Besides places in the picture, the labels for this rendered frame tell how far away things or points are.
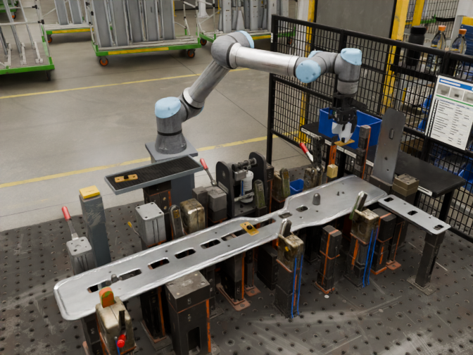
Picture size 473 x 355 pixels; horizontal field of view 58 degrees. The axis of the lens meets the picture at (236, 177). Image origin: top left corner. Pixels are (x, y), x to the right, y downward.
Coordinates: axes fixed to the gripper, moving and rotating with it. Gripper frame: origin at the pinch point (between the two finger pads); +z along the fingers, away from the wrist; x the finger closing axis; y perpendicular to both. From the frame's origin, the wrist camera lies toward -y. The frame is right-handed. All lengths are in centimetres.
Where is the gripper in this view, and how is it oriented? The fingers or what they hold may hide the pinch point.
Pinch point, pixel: (345, 138)
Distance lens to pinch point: 179.5
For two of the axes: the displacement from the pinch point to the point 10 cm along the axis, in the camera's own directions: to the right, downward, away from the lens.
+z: 0.1, 8.7, 4.9
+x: 5.4, 4.1, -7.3
